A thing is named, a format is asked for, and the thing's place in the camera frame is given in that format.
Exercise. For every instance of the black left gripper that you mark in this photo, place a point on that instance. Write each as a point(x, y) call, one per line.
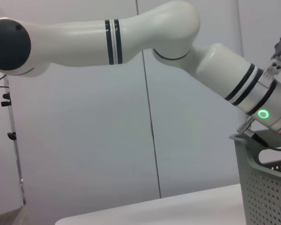
point(271, 139)

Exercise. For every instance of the black pole clamp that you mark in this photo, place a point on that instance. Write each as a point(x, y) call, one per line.
point(11, 136)
point(6, 99)

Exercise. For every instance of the silver stand pole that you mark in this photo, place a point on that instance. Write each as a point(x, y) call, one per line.
point(14, 145)

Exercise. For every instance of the grey perforated storage bin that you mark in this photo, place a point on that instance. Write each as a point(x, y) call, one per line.
point(262, 187)

